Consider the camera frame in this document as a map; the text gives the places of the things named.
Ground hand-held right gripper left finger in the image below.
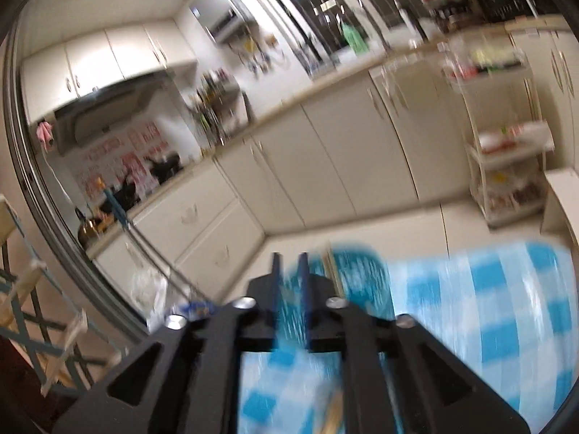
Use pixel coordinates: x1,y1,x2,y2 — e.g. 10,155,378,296
53,252,283,434

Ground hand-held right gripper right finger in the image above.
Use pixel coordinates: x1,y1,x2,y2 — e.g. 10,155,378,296
299,253,531,434

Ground blue perforated plastic holder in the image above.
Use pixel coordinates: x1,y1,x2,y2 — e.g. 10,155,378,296
328,243,393,322

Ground white base kitchen cabinets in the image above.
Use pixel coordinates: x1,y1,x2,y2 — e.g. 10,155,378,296
86,13,579,322

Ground black wok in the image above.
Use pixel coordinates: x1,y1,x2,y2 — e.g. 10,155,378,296
145,154,184,184

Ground blue white checked tablecloth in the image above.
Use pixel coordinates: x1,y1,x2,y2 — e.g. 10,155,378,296
237,242,579,434

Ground pink backsplash stickers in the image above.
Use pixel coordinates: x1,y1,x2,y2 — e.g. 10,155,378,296
75,120,175,202

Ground grey range hood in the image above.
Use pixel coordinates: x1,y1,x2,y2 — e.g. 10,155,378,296
53,70,175,154

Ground white rolling cart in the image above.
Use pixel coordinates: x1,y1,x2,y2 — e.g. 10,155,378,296
441,38,557,229

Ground green dish soap bottle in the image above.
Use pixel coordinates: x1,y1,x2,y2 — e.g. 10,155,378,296
341,22,369,52

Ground white step stool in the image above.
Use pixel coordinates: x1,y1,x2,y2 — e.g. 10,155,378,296
540,169,579,247

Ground wooden folding shelf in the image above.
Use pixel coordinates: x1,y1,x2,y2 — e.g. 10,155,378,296
0,194,123,396

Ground pink hanging cloth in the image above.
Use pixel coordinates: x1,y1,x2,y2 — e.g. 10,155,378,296
36,121,55,152

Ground white water heater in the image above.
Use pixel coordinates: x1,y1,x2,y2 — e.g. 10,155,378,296
190,0,256,43

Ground dark kitchen window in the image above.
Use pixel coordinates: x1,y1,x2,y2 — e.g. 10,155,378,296
253,0,426,55

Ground grey mop handles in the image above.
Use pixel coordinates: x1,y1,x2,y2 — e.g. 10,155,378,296
103,187,213,303

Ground metal wall utensil rack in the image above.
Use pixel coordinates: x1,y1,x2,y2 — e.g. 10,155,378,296
187,68,252,150

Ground white upper wall cabinets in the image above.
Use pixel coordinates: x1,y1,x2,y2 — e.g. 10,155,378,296
20,20,200,125

